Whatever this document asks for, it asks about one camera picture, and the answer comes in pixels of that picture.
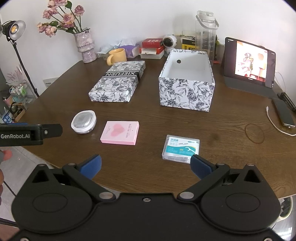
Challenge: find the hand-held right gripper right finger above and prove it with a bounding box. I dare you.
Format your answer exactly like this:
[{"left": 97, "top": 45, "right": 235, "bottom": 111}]
[{"left": 177, "top": 154, "right": 264, "bottom": 201}]

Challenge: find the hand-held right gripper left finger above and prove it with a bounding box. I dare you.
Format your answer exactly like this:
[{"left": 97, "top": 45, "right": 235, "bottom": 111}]
[{"left": 30, "top": 154, "right": 116, "bottom": 202}]

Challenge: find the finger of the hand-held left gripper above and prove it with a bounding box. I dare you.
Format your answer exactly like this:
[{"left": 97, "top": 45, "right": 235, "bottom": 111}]
[{"left": 42, "top": 124, "right": 63, "bottom": 140}]

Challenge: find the clear dental floss box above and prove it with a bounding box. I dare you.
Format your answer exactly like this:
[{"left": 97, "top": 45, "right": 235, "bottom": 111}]
[{"left": 162, "top": 134, "right": 200, "bottom": 164}]

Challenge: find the round white container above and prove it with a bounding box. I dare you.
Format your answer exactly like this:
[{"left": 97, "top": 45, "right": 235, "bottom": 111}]
[{"left": 71, "top": 111, "right": 97, "bottom": 134}]

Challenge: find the pink box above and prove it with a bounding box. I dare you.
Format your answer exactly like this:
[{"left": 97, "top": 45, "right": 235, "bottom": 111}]
[{"left": 100, "top": 121, "right": 140, "bottom": 146}]

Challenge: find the floral box lid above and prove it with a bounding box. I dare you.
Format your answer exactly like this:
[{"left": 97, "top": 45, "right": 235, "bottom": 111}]
[{"left": 88, "top": 61, "right": 146, "bottom": 102}]

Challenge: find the floral storage box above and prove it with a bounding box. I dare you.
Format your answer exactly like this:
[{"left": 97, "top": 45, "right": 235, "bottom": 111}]
[{"left": 159, "top": 49, "right": 215, "bottom": 112}]

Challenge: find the brown wooden desktop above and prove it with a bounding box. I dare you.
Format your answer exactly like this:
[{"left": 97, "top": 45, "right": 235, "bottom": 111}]
[{"left": 17, "top": 59, "right": 296, "bottom": 202}]

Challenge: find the person's left hand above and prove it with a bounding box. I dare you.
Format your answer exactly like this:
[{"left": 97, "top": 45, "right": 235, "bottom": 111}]
[{"left": 0, "top": 149, "right": 12, "bottom": 193}]

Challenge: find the storage rack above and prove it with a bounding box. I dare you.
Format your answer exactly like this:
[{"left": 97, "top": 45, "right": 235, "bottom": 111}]
[{"left": 0, "top": 79, "right": 37, "bottom": 123}]

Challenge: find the pale purple dried grass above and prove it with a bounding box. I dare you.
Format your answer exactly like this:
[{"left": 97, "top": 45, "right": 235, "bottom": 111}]
[{"left": 6, "top": 67, "right": 25, "bottom": 86}]

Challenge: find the black lamp stand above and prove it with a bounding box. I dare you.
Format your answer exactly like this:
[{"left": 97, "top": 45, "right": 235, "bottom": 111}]
[{"left": 9, "top": 40, "right": 40, "bottom": 98}]

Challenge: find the purple ribbed vase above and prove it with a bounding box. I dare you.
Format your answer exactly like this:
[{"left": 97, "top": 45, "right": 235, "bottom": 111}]
[{"left": 73, "top": 30, "right": 97, "bottom": 63}]

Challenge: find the grey tablet case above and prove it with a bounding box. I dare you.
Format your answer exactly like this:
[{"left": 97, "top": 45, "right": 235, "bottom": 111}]
[{"left": 221, "top": 46, "right": 278, "bottom": 98}]

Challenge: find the clear plastic bag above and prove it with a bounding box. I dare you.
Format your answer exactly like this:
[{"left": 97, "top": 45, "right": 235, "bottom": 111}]
[{"left": 97, "top": 39, "right": 123, "bottom": 61}]

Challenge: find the white bucket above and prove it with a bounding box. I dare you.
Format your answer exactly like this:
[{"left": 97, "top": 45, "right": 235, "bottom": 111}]
[{"left": 279, "top": 198, "right": 294, "bottom": 218}]

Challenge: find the yellow mug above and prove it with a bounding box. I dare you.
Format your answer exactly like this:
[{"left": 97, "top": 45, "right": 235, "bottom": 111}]
[{"left": 106, "top": 48, "right": 127, "bottom": 66}]

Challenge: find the studio lamp head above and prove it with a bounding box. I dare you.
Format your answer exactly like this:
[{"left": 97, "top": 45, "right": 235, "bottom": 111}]
[{"left": 1, "top": 20, "right": 26, "bottom": 42}]

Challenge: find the black mini tripod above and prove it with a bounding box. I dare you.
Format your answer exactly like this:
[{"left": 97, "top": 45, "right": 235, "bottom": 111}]
[{"left": 277, "top": 92, "right": 296, "bottom": 109}]

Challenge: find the pink rose bouquet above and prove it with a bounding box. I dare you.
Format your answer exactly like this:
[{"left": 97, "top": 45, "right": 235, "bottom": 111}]
[{"left": 37, "top": 0, "right": 90, "bottom": 37}]

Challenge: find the purple tissue pack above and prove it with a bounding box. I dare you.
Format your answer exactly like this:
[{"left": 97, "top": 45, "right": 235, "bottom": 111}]
[{"left": 120, "top": 44, "right": 140, "bottom": 58}]

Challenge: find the tablet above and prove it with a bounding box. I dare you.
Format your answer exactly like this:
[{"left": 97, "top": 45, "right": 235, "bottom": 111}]
[{"left": 224, "top": 37, "right": 277, "bottom": 88}]

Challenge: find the yellow and black box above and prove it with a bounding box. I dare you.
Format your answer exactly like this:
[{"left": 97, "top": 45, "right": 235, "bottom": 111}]
[{"left": 181, "top": 37, "right": 197, "bottom": 50}]

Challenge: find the red and white box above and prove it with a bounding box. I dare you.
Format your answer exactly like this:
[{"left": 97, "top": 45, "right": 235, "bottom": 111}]
[{"left": 141, "top": 46, "right": 165, "bottom": 55}]

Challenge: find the clear water bottle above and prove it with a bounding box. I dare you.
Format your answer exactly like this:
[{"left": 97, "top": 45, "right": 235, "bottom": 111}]
[{"left": 195, "top": 10, "right": 219, "bottom": 61}]

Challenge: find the red flat box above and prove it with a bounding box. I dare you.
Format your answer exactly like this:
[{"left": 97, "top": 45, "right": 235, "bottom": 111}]
[{"left": 142, "top": 38, "right": 163, "bottom": 48}]

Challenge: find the white wall socket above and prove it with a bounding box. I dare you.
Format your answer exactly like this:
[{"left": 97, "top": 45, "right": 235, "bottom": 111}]
[{"left": 43, "top": 77, "right": 58, "bottom": 87}]

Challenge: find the brown hair tie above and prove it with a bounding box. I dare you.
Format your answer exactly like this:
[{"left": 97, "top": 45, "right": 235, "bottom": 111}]
[{"left": 245, "top": 123, "right": 265, "bottom": 144}]

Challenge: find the smartphone with white cable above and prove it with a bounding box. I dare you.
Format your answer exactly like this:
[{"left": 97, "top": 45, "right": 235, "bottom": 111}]
[{"left": 266, "top": 106, "right": 296, "bottom": 137}]

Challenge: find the black braided cable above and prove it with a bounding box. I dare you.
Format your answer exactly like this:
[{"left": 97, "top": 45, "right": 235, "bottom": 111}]
[{"left": 0, "top": 217, "right": 20, "bottom": 231}]

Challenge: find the white robot-shaped camera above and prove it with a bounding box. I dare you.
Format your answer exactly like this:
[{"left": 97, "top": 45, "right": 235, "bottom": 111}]
[{"left": 162, "top": 35, "right": 178, "bottom": 52}]

